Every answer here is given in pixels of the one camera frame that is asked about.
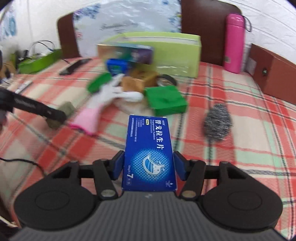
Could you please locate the floral packaged pillow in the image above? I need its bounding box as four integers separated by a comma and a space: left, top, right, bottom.
73, 0, 181, 57

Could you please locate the green sponge cloth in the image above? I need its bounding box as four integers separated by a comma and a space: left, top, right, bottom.
144, 85, 188, 117

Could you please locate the dark sponge block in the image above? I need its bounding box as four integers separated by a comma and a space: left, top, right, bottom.
46, 101, 75, 130

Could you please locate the pink thermos bottle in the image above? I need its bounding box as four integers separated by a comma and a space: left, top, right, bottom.
223, 13, 252, 74

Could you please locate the black smartphone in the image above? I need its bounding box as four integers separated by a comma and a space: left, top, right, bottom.
59, 58, 91, 76

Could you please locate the steel wool scrubber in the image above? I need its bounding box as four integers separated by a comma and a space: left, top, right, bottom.
203, 103, 232, 142

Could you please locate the green brush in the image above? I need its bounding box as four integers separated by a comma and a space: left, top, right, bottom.
86, 72, 112, 93

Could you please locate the red plaid bed sheet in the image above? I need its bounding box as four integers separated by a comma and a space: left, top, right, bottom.
1, 63, 295, 238

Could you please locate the green cardboard storage box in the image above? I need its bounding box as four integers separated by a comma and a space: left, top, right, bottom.
102, 32, 202, 78

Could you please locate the brown cardboard box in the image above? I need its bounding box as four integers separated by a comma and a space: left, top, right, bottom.
245, 44, 296, 104

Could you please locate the long purple gold box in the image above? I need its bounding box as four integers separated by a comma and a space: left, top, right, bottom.
97, 42, 154, 65

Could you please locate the dark brown wooden headboard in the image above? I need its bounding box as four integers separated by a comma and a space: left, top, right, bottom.
57, 0, 242, 66

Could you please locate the pink white rubber glove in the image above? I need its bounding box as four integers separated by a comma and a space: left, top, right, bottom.
69, 73, 144, 136

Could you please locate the black tape roll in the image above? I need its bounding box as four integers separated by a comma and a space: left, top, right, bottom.
156, 74, 178, 87

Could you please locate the gold brown box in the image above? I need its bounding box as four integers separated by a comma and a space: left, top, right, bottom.
121, 69, 158, 93

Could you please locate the green tray with cables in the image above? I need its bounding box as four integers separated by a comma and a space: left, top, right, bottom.
18, 49, 62, 74

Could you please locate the blue medicine box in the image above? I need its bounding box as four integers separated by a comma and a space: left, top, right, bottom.
122, 115, 177, 192

